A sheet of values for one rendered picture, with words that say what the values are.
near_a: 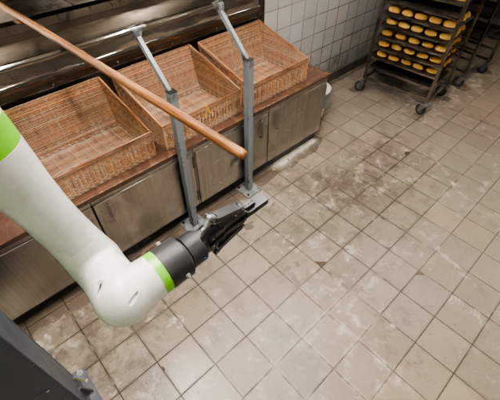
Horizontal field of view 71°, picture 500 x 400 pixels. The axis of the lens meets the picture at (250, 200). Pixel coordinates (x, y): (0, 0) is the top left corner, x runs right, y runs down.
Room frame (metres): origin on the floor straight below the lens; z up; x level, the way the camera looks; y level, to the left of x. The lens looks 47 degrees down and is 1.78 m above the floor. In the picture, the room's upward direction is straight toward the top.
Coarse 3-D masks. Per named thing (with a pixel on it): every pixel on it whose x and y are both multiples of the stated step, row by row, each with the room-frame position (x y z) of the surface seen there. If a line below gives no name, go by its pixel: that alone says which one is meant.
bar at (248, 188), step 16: (176, 16) 1.77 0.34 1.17; (224, 16) 1.92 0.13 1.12; (128, 32) 1.59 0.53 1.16; (64, 48) 1.40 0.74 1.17; (80, 48) 1.44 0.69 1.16; (144, 48) 1.58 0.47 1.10; (240, 48) 1.82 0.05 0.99; (16, 64) 1.27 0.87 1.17; (32, 64) 1.31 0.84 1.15; (160, 80) 1.50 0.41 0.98; (176, 96) 1.46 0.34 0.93; (176, 128) 1.44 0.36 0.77; (176, 144) 1.46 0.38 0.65; (192, 192) 1.46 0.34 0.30; (240, 192) 1.75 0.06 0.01; (256, 192) 1.75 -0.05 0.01; (192, 208) 1.45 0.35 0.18; (192, 224) 1.45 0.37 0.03
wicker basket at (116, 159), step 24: (48, 96) 1.60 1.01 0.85; (72, 96) 1.67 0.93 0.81; (96, 96) 1.74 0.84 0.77; (24, 120) 1.48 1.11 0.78; (48, 120) 1.55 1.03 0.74; (72, 120) 1.61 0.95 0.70; (96, 120) 1.68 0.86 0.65; (120, 120) 1.70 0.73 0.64; (48, 144) 1.49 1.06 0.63; (72, 144) 1.54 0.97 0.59; (96, 144) 1.54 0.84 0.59; (120, 144) 1.54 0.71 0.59; (144, 144) 1.43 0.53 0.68; (48, 168) 1.35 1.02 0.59; (72, 168) 1.18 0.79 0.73; (96, 168) 1.25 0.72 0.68; (120, 168) 1.35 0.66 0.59; (72, 192) 1.18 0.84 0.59
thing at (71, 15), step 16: (96, 0) 1.95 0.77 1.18; (112, 0) 1.95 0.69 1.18; (128, 0) 2.01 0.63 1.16; (144, 0) 2.07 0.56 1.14; (32, 16) 1.73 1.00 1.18; (48, 16) 1.73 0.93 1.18; (64, 16) 1.78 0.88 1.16; (80, 16) 1.83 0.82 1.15; (0, 32) 1.59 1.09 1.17; (16, 32) 1.63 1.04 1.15
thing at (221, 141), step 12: (12, 12) 1.71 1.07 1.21; (36, 24) 1.56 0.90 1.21; (48, 36) 1.46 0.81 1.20; (72, 48) 1.33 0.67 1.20; (84, 60) 1.26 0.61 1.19; (96, 60) 1.23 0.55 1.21; (108, 72) 1.15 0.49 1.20; (132, 84) 1.06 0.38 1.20; (144, 96) 1.00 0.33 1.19; (156, 96) 0.99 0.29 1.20; (168, 108) 0.93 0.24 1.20; (180, 120) 0.88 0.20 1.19; (192, 120) 0.86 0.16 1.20; (204, 132) 0.81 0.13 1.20; (216, 132) 0.81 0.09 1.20; (228, 144) 0.75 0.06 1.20; (240, 156) 0.71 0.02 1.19
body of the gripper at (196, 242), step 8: (192, 232) 0.46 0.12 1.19; (200, 232) 0.46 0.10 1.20; (208, 232) 0.46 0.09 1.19; (184, 240) 0.44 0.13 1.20; (192, 240) 0.44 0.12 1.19; (200, 240) 0.44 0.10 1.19; (208, 240) 0.46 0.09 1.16; (192, 248) 0.42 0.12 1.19; (200, 248) 0.43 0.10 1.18; (208, 248) 0.46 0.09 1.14; (192, 256) 0.41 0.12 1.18; (200, 256) 0.42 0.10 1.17; (208, 256) 0.43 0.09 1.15
